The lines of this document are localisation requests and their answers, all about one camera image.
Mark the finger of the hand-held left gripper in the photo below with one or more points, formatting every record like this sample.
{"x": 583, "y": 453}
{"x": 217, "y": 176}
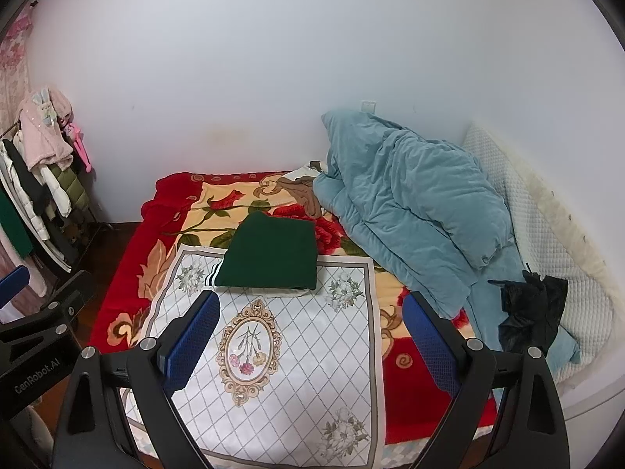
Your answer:
{"x": 73, "y": 293}
{"x": 13, "y": 283}

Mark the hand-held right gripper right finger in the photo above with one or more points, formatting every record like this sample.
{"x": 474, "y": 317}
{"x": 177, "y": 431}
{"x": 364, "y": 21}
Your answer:
{"x": 429, "y": 337}

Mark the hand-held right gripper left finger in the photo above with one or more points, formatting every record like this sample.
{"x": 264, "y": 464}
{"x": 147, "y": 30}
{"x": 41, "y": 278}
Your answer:
{"x": 193, "y": 337}

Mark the green and white jacket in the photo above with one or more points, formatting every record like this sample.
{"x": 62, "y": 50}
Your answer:
{"x": 273, "y": 254}

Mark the black clothes rack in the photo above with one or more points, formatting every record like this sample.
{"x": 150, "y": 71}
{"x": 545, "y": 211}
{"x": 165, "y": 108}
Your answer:
{"x": 73, "y": 249}

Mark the hanging green garment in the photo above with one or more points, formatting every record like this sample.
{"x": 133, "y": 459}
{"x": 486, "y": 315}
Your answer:
{"x": 12, "y": 224}

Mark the white puffer jacket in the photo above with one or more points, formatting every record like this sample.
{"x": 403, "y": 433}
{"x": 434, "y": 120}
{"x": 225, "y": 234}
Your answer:
{"x": 51, "y": 190}

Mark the black crumpled cloth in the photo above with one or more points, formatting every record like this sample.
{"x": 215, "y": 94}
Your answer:
{"x": 532, "y": 312}

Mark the white diamond-patterned cloth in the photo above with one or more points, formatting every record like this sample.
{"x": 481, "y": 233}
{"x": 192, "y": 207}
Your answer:
{"x": 302, "y": 351}

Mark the olive puffer jacket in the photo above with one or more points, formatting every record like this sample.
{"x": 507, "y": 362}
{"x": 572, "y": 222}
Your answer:
{"x": 68, "y": 180}

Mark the red floral blanket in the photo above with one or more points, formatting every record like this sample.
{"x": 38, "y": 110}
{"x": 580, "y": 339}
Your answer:
{"x": 171, "y": 200}

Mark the teal quilt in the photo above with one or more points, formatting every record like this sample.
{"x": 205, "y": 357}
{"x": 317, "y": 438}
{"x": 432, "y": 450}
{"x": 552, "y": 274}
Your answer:
{"x": 415, "y": 195}

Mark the pink plastic hangers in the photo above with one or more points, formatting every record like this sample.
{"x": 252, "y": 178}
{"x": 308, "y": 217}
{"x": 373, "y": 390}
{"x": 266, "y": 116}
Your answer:
{"x": 80, "y": 149}

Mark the pink fluffy garment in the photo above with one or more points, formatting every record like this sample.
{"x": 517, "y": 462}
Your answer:
{"x": 41, "y": 132}

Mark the white quilted mattress pad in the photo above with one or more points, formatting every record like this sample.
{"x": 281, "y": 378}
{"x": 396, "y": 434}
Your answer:
{"x": 586, "y": 303}

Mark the brown garment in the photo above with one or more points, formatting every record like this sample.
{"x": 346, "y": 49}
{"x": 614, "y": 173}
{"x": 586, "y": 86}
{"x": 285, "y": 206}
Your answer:
{"x": 302, "y": 195}

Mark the cream fleece blanket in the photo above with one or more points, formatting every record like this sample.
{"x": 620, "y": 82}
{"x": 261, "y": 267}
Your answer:
{"x": 561, "y": 205}

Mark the white patterned cloth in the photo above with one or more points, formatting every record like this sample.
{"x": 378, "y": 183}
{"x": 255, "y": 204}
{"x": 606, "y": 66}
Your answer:
{"x": 307, "y": 171}

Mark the pink floral curtain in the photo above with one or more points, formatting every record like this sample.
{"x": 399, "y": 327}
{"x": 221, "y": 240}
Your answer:
{"x": 14, "y": 58}

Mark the white wall socket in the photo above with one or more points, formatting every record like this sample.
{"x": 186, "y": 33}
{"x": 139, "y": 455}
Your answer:
{"x": 368, "y": 106}

